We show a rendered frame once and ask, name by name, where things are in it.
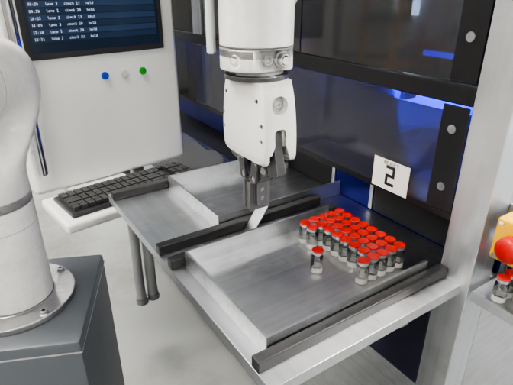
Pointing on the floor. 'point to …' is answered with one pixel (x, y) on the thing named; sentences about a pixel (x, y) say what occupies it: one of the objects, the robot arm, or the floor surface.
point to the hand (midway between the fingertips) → (256, 192)
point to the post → (475, 208)
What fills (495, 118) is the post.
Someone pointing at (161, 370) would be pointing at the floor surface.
